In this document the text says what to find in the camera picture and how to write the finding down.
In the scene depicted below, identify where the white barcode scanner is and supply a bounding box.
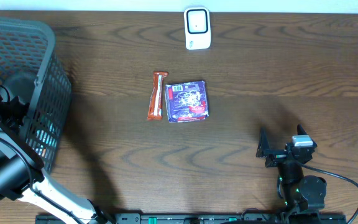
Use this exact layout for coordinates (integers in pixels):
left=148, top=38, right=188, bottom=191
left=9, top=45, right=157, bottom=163
left=183, top=7, right=211, bottom=50

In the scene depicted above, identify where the teal packet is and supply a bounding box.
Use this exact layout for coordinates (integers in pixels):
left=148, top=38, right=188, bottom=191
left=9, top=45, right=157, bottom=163
left=36, top=121, right=57, bottom=150

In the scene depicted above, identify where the orange snack bar wrapper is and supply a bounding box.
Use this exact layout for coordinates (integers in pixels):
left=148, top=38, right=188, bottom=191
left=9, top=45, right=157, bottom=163
left=147, top=71, right=168, bottom=120

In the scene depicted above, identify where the grey plastic mesh basket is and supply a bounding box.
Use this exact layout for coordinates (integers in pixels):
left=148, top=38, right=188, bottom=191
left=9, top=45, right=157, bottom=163
left=0, top=17, right=71, bottom=172

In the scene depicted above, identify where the purple square snack packet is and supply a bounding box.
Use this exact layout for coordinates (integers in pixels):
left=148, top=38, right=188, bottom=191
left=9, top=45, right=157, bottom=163
left=165, top=80, right=209, bottom=123

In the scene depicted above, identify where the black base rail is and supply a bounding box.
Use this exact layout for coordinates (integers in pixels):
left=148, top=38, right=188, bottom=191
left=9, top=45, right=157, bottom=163
left=35, top=212, right=347, bottom=224

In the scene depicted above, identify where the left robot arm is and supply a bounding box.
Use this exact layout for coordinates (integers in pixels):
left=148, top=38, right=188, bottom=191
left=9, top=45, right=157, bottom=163
left=0, top=84, right=116, bottom=223

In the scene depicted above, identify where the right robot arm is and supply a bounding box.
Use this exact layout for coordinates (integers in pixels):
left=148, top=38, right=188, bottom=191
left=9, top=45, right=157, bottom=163
left=256, top=124, right=326, bottom=223

